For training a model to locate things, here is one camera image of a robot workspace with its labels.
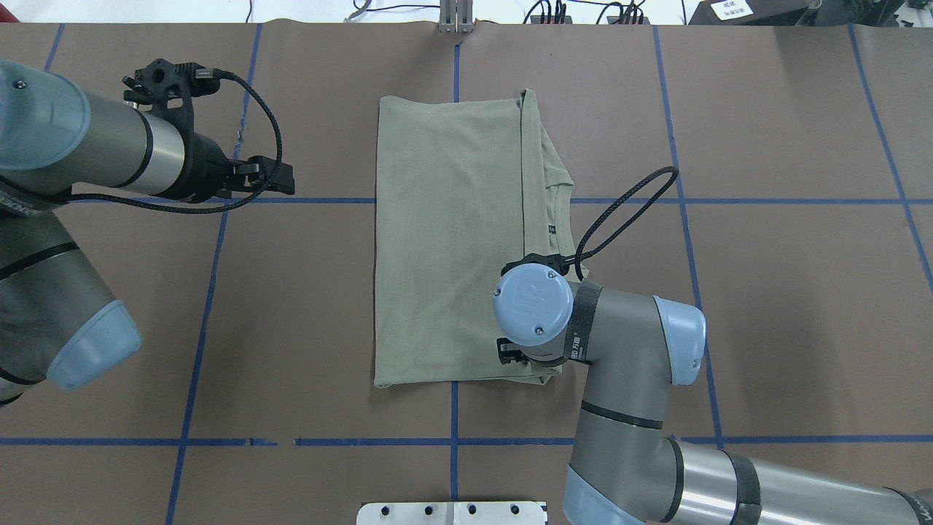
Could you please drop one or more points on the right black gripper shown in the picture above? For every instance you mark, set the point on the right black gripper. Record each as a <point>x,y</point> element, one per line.
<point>508,352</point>

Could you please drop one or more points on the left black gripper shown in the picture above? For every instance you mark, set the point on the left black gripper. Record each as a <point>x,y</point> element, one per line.
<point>205,169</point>

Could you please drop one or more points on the olive green long-sleeve shirt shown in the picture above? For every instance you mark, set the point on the olive green long-sleeve shirt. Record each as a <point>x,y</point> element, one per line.
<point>466,240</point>

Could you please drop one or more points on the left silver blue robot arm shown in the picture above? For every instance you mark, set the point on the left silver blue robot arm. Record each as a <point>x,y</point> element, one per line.
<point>63,145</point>

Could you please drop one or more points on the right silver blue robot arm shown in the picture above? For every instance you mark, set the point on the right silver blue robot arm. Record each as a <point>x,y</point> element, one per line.
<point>623,468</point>

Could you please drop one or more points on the black labelled box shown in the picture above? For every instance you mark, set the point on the black labelled box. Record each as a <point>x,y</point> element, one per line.
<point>748,13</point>

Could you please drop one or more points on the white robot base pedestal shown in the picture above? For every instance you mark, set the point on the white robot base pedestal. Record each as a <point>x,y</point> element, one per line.
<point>469,512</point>

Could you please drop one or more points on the aluminium frame post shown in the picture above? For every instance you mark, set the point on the aluminium frame post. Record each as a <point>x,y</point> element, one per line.
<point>456,16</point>

